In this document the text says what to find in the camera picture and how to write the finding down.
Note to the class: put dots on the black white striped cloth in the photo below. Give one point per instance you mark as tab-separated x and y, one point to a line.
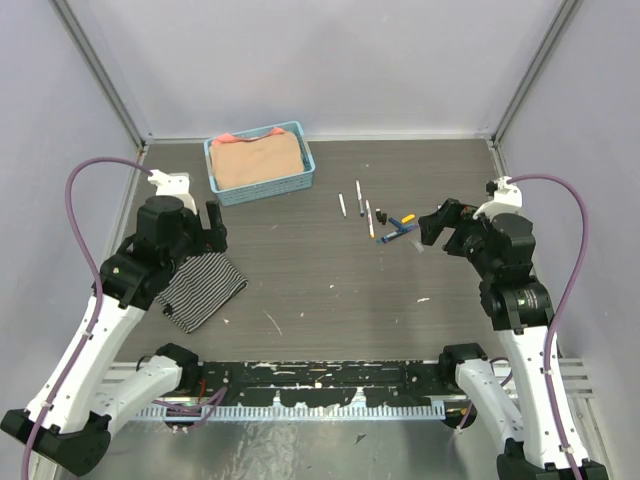
200	287

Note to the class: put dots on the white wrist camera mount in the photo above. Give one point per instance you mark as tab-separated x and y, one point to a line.
504	198
174	184

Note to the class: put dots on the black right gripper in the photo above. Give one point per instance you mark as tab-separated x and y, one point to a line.
451	213

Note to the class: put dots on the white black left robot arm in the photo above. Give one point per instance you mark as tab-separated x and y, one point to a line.
71	421

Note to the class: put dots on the white pen blue end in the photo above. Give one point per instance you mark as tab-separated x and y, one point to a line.
360	199

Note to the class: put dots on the peach folded cloth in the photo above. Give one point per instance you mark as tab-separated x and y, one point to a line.
238	161

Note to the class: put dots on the white pen black tip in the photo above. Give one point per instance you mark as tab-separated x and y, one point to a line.
342	205

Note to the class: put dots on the purple gel pen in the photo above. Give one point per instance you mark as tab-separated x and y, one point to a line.
392	237

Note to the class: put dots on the clear pen cap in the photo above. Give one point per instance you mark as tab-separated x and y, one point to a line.
418	246

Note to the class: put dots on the slotted cable duct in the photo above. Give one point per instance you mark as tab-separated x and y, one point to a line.
357	411

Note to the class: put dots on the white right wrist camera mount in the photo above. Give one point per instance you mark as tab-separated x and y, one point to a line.
504	198

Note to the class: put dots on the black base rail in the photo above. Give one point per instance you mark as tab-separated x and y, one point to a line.
323	384

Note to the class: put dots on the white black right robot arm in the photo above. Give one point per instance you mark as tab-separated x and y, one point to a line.
534	434

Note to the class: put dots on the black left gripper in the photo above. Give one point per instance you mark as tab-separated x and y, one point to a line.
211	240

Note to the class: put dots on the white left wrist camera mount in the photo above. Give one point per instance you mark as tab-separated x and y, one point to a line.
174	184

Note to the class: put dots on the white pen yellow end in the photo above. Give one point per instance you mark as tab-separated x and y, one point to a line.
370	222

